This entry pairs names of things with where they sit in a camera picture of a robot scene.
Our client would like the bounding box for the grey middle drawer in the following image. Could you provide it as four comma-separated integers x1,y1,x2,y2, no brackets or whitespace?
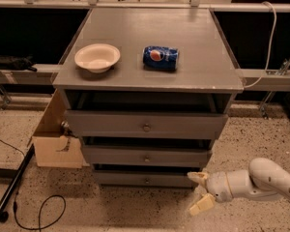
82,146,212,167

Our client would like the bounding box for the metal guard rail frame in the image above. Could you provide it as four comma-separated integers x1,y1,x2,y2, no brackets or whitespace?
0,0,290,120

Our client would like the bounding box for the black floor cable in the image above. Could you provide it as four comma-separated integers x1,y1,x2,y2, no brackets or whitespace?
0,129,67,232

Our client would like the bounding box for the black metal bar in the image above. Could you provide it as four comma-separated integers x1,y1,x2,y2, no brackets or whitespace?
0,145,35,223

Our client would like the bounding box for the grey drawer cabinet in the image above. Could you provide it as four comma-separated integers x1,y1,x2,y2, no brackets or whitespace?
54,8,243,188

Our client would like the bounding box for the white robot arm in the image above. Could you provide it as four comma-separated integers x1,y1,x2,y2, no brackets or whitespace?
188,158,290,216

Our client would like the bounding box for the grey drawer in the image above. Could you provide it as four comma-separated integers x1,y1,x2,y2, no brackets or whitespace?
93,170,197,189
82,146,212,167
65,110,227,139

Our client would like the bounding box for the blue pepsi can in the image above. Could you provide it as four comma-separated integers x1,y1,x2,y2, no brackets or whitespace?
143,45,179,71

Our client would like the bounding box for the cardboard box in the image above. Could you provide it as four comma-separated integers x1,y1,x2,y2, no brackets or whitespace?
31,91,85,168

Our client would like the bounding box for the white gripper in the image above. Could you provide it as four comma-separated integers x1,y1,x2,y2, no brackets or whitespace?
188,172,233,216

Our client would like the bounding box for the white cable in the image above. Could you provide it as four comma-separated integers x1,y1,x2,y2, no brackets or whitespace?
243,1,277,89

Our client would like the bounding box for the white paper bowl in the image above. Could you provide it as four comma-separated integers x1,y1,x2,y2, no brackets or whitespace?
74,43,121,73

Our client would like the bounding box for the grey top drawer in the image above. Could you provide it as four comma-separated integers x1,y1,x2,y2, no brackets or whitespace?
65,110,227,139

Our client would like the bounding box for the grey bottom drawer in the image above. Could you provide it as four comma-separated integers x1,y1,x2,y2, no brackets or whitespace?
93,170,197,189

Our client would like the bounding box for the black cloth on rail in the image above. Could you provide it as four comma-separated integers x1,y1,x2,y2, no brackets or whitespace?
0,55,37,72

